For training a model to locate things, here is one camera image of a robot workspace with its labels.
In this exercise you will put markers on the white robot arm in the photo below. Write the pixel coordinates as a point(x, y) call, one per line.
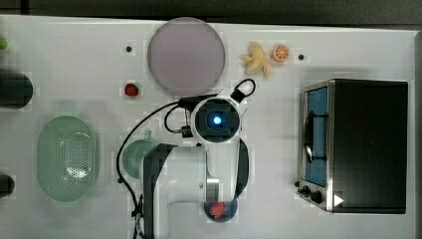
point(215, 169)

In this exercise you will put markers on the green oval strainer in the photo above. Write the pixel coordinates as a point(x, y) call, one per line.
point(66, 158)

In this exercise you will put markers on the grey round plate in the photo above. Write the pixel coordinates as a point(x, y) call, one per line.
point(186, 57)

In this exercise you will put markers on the peeled toy banana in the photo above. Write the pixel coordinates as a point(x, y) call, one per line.
point(256, 60)

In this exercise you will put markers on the green mug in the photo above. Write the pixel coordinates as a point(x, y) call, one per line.
point(135, 151)

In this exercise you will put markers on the small red strawberry toy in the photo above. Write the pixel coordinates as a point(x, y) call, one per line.
point(131, 90)

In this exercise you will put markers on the red fruit in bowl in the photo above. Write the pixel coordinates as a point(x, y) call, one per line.
point(217, 210)

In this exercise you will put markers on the blue bowl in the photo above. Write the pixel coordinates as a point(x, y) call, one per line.
point(229, 212)

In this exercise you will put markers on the orange slice toy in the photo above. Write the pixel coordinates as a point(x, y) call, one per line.
point(280, 54)

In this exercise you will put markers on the black toaster oven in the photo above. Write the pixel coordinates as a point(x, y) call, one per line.
point(354, 139)

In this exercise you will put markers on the black round pan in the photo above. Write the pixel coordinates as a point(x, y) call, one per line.
point(16, 90)

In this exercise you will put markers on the black cylinder cup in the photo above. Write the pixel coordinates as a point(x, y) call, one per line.
point(7, 185)

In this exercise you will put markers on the green cylinder object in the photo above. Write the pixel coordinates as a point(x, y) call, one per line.
point(3, 44)

